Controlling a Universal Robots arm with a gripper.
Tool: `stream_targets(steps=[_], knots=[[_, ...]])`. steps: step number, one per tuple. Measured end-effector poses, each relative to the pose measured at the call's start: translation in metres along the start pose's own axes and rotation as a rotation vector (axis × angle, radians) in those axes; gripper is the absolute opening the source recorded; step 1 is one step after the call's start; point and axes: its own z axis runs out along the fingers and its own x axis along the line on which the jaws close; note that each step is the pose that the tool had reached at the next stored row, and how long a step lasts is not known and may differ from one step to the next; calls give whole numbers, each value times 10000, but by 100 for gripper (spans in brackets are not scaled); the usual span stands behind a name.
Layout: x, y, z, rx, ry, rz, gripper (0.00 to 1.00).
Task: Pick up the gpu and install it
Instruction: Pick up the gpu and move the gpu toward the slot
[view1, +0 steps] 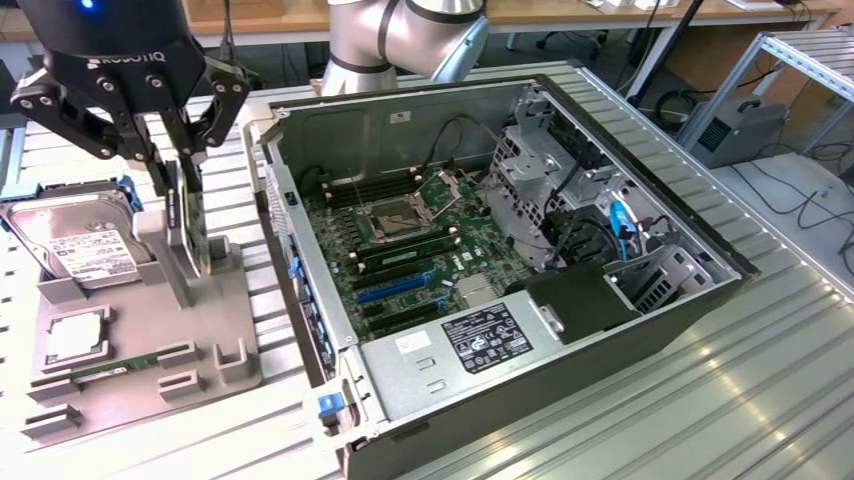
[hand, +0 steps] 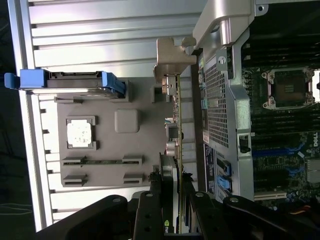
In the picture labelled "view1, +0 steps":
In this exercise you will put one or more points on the wooden desk white legs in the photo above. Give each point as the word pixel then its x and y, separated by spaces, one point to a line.
pixel 281 25
pixel 567 15

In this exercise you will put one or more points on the grey plastic parts rack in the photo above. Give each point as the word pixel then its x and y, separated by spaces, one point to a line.
pixel 154 330

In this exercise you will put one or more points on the blue case latch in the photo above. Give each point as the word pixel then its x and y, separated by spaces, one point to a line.
pixel 329 404

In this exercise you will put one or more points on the black RAM slot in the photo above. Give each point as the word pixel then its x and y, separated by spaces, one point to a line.
pixel 367 176
pixel 369 182
pixel 371 189
pixel 374 195

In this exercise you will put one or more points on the silver drive cage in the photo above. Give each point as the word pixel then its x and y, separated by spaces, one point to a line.
pixel 527 170

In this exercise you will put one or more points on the silver CPU chip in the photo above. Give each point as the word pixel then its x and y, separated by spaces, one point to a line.
pixel 76 337

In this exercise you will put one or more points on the black office chair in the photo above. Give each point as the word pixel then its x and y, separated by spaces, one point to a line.
pixel 587 40

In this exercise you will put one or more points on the blue disk carrier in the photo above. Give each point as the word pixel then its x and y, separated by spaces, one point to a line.
pixel 16 192

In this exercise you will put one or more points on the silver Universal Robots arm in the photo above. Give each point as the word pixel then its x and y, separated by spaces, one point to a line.
pixel 361 40

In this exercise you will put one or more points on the Nvidia graphics card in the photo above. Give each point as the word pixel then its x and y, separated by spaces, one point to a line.
pixel 190 235

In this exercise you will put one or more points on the blue expansion slot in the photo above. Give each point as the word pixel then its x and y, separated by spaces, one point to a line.
pixel 390 295

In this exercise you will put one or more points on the silver power supply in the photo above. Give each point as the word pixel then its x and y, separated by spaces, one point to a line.
pixel 414 380

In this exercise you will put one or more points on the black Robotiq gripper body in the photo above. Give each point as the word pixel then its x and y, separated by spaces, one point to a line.
pixel 120 55

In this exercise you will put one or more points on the silver hard disk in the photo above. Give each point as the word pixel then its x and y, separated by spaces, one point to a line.
pixel 74 235

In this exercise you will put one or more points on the silver finned heatsink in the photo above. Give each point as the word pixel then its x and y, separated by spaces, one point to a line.
pixel 481 292

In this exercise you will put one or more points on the metal socket cover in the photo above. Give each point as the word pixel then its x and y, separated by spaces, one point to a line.
pixel 449 181

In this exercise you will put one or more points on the aluminium frame slat table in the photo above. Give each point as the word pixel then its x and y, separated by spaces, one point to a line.
pixel 814 55

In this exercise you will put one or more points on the CPU socket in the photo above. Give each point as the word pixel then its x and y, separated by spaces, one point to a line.
pixel 394 220

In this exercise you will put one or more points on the grey machine box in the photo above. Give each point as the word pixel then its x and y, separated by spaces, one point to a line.
pixel 741 135

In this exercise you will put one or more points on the green motherboard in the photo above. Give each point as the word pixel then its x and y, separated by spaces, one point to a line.
pixel 467 240

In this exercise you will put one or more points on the thin locking lever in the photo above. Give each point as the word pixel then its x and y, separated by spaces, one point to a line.
pixel 358 192

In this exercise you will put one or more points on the long black expansion slot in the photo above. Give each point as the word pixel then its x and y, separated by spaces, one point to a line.
pixel 387 281
pixel 407 312
pixel 407 324

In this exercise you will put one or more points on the green RAM stick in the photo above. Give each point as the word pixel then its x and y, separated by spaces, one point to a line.
pixel 401 257
pixel 100 372

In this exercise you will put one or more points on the open black PC case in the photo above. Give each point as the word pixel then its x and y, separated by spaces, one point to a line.
pixel 534 425

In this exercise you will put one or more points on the short black expansion slot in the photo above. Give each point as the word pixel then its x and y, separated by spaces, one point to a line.
pixel 374 312

